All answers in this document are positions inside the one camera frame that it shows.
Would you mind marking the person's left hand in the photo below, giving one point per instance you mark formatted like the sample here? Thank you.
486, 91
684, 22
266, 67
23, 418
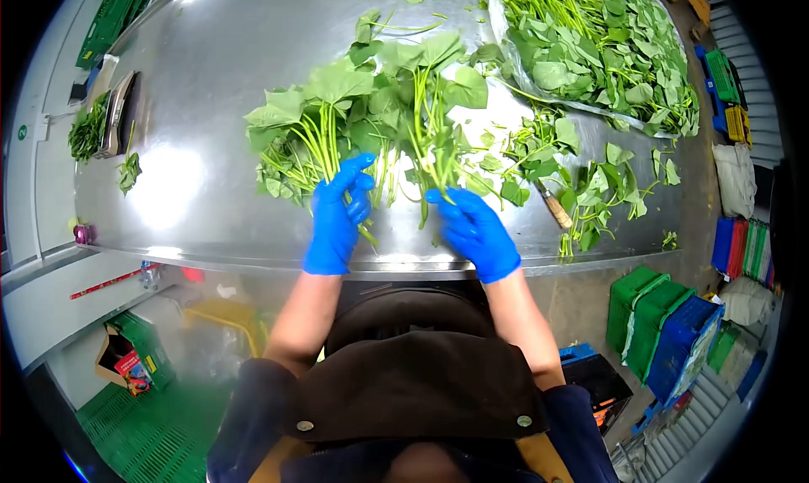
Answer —
328, 230

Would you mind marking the person's right hand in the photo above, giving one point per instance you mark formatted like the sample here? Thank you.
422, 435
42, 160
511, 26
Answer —
483, 236

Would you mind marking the person's right thumb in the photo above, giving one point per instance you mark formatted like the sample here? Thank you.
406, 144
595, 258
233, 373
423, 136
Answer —
437, 197

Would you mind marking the person's right fingers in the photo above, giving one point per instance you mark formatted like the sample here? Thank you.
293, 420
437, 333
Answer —
456, 225

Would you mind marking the person's left index finger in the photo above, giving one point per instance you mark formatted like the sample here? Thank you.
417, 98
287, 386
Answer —
354, 167

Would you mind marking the person's left fingers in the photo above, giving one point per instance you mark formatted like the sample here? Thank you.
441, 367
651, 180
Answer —
361, 199

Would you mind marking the bunch of leafy green stems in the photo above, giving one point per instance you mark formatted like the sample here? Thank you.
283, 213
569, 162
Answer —
420, 97
316, 126

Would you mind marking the scattered loose leafy greens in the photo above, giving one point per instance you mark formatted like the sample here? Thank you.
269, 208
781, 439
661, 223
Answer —
588, 189

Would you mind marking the clear plastic bag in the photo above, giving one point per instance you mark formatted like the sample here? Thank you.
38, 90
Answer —
505, 53

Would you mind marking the person's body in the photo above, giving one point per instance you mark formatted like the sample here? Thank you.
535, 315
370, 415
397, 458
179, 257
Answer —
411, 388

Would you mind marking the green plastic crate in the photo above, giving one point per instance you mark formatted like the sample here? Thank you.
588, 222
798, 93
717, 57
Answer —
151, 350
626, 306
654, 331

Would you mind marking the black plastic crate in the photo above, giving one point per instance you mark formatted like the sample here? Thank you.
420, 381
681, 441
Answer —
597, 382

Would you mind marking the big pile of leafy greens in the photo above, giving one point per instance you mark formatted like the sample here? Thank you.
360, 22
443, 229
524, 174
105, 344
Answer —
600, 47

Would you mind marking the single dark green sprig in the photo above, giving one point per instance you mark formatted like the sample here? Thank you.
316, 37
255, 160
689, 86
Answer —
129, 172

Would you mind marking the steel weighing scale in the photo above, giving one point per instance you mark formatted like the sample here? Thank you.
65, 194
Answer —
119, 113

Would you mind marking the blue plastic crate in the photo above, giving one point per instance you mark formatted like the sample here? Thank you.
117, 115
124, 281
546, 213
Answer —
679, 350

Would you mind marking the red stick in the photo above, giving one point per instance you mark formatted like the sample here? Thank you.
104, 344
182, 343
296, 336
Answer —
114, 282

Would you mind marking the small heap of dark greens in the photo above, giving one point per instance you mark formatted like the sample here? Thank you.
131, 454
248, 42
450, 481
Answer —
87, 132

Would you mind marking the stack of green crates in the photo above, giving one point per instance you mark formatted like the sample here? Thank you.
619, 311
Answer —
114, 19

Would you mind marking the white sack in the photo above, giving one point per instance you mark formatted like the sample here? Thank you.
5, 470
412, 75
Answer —
749, 300
735, 180

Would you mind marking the row of coloured crates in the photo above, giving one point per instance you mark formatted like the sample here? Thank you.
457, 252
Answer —
742, 246

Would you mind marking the open cardboard box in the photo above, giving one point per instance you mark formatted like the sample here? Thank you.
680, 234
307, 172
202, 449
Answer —
123, 360

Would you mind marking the stack of mixed colour crates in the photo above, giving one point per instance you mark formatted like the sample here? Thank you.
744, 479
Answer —
724, 94

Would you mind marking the green plastic floor pallet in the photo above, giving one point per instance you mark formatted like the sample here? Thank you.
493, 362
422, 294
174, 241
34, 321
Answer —
158, 435

